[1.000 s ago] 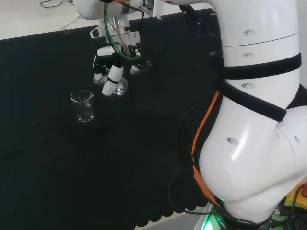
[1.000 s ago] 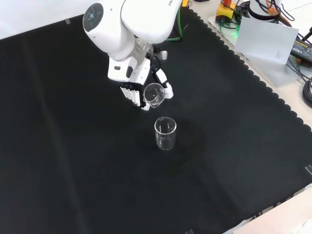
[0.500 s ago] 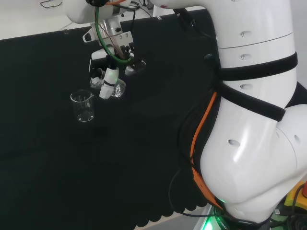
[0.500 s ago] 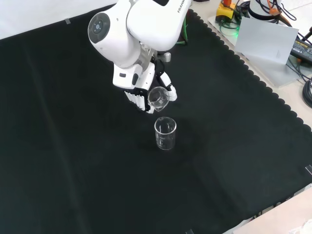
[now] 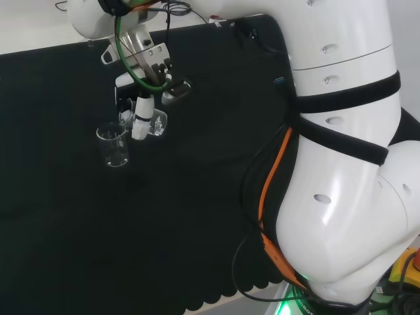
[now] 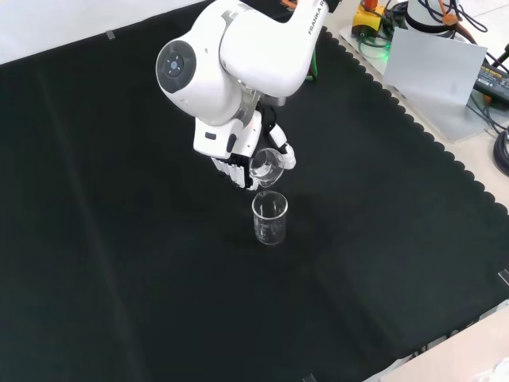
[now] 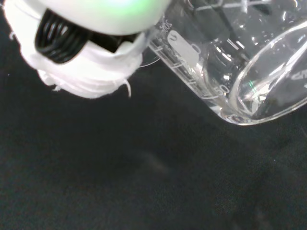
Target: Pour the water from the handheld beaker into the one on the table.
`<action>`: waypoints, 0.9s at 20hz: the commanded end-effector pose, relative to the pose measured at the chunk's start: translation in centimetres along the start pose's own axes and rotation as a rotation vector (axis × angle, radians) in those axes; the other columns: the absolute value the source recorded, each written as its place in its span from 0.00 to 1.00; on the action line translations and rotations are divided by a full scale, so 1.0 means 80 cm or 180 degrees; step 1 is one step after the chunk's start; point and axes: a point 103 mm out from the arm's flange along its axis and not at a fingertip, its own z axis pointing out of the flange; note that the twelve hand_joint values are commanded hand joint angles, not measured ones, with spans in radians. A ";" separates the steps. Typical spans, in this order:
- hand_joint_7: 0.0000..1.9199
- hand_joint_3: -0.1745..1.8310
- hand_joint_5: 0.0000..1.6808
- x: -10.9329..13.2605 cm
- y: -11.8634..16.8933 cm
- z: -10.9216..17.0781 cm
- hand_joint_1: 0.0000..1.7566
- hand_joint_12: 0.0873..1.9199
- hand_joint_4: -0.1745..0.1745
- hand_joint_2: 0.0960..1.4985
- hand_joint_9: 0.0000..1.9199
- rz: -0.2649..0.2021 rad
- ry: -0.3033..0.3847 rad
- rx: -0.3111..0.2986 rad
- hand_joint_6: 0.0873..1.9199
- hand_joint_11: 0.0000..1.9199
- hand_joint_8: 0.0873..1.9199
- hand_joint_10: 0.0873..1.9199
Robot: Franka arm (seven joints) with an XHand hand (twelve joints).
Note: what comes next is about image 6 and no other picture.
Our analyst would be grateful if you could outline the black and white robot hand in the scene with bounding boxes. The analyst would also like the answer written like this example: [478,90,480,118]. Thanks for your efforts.
[193,105,297,193]

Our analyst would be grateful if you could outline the small clear glass beaker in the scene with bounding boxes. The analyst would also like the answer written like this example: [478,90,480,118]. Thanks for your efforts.
[249,147,287,189]

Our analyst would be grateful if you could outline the tall clear glass beaker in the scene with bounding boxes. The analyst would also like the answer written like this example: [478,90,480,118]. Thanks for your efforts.
[251,190,289,247]

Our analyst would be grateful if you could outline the black bench cloth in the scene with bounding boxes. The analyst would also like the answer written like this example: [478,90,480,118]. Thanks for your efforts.
[0,0,509,382]

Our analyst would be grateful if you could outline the yellow stop button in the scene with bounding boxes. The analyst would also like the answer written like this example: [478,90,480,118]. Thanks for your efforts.
[352,0,386,36]

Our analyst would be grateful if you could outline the black power adapter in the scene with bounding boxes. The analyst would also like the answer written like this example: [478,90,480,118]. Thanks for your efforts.
[472,59,509,101]

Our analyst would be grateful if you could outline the clear plastic item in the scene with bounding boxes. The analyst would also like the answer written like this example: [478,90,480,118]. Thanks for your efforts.
[475,359,509,382]

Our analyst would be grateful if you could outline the grey metal base plate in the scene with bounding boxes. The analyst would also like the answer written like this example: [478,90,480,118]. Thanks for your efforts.
[337,22,509,143]

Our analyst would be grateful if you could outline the coiled black cable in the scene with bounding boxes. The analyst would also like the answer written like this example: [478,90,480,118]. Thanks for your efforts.
[492,129,509,177]

